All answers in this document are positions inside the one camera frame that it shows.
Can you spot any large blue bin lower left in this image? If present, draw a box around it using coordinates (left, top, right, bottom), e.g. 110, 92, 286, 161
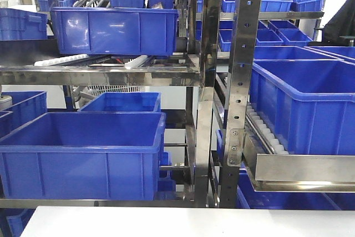
1, 112, 166, 200

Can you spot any blue bin far left lower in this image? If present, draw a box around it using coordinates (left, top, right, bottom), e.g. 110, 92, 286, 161
1, 91, 47, 137

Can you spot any large blue bin right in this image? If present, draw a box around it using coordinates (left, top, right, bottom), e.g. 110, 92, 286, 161
249, 59, 354, 155

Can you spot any blue bin upper shelf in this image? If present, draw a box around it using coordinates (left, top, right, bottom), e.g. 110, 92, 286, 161
50, 7, 178, 56

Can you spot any blue bin behind lower left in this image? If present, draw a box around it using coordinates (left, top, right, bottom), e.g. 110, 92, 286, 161
78, 92, 161, 112

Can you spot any blue bin far left upper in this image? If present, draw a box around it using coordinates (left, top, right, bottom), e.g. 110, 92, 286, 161
1, 8, 47, 41

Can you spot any large blue bin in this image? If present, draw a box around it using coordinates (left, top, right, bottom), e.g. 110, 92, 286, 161
1, 112, 166, 200
249, 59, 354, 155

